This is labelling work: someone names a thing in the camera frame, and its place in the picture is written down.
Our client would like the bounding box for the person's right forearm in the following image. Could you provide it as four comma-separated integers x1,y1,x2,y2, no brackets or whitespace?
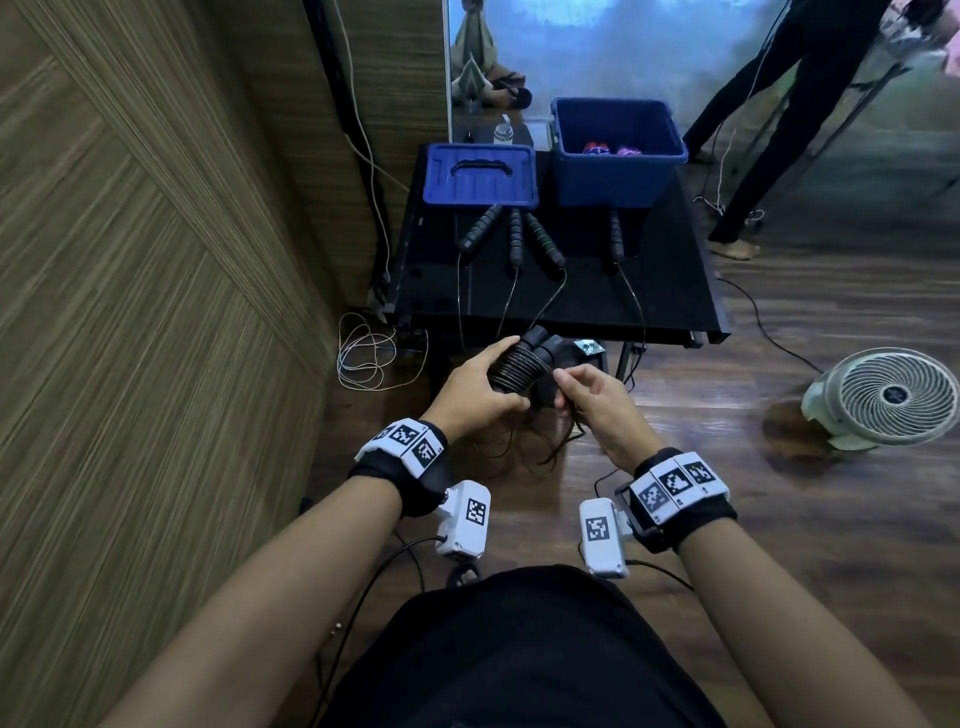
678,517,931,728

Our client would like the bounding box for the person's left forearm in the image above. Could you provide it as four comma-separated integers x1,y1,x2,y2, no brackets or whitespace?
101,476,404,728

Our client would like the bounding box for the white cable coil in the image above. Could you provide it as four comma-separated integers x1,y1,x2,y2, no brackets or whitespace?
337,311,430,393

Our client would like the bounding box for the thin white hanging cable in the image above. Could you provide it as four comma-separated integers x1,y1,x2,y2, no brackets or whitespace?
693,0,793,226

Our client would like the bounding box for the blue plastic bin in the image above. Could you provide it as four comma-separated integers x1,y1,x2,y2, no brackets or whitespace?
549,97,690,210

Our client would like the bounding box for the person's right hand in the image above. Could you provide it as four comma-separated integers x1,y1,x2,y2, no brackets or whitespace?
552,363,667,474

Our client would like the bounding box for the blue bin lid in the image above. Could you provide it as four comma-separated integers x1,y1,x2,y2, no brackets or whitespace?
422,143,540,210

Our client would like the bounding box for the white wall cable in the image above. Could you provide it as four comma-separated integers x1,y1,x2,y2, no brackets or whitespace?
329,0,412,294

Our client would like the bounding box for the person's left hand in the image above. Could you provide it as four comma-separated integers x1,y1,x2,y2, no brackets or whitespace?
421,335,532,444

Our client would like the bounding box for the black floor cable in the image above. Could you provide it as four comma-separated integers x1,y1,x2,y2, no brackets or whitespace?
716,275,824,374

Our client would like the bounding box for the black camera cable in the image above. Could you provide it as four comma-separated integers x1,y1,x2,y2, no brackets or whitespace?
577,468,695,592
311,534,448,728

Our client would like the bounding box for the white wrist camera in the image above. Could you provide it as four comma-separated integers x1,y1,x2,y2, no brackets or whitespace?
578,497,635,580
434,479,493,562

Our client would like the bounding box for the person's black clothing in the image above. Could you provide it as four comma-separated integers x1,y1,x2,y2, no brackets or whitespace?
322,564,727,728

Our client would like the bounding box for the black green-striped jump rope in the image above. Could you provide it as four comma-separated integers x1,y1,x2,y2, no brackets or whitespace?
455,203,569,354

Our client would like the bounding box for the black glossy low table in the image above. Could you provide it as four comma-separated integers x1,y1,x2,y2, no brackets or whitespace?
382,146,733,350

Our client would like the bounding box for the black wristband with marker tags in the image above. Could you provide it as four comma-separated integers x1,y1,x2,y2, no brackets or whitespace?
348,417,454,519
616,447,738,555

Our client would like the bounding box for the white floor fan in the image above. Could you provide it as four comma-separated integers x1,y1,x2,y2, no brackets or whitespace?
800,346,960,453

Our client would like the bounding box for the black pouch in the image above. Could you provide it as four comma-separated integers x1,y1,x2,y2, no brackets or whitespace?
453,121,535,148

